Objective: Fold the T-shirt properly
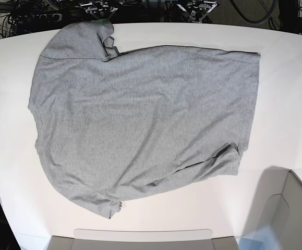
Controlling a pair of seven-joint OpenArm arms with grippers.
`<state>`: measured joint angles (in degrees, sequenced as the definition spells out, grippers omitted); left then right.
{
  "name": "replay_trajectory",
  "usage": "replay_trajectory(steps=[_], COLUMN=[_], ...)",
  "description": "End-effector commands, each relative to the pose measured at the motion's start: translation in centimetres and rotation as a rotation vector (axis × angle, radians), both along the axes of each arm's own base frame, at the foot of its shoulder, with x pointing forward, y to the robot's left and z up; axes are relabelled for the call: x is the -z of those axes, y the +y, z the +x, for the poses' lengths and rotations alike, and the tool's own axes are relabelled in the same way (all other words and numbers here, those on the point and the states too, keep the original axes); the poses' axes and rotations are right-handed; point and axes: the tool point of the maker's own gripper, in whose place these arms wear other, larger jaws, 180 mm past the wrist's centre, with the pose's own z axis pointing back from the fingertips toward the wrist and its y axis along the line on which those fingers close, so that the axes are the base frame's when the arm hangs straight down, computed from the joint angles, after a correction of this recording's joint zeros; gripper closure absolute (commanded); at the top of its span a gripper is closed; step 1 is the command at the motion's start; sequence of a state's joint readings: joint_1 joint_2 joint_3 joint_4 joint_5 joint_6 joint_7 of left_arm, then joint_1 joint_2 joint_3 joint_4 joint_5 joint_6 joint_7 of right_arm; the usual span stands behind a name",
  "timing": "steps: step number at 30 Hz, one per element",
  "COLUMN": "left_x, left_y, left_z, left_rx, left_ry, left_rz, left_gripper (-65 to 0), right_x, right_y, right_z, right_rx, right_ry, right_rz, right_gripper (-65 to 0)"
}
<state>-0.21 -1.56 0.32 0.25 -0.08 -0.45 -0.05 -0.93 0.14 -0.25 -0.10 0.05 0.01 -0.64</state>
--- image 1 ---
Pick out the grey T-shirt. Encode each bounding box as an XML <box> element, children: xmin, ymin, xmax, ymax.
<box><xmin>28</xmin><ymin>21</ymin><xmax>260</xmax><ymax>218</ymax></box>

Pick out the beige chair back bottom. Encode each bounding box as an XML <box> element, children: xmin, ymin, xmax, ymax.
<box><xmin>47</xmin><ymin>229</ymin><xmax>239</xmax><ymax>249</ymax></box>

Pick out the beige chair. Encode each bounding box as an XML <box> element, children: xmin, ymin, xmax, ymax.
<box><xmin>255</xmin><ymin>169</ymin><xmax>302</xmax><ymax>250</ymax></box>
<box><xmin>47</xmin><ymin>229</ymin><xmax>239</xmax><ymax>249</ymax></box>

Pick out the black power strip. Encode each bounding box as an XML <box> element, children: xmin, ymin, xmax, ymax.
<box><xmin>20</xmin><ymin>13</ymin><xmax>63</xmax><ymax>24</ymax></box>

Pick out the beige chair right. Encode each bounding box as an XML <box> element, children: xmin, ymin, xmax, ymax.
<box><xmin>255</xmin><ymin>169</ymin><xmax>302</xmax><ymax>250</ymax></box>

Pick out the black cable bundle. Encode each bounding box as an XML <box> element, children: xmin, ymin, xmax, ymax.
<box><xmin>228</xmin><ymin>0</ymin><xmax>279</xmax><ymax>24</ymax></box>

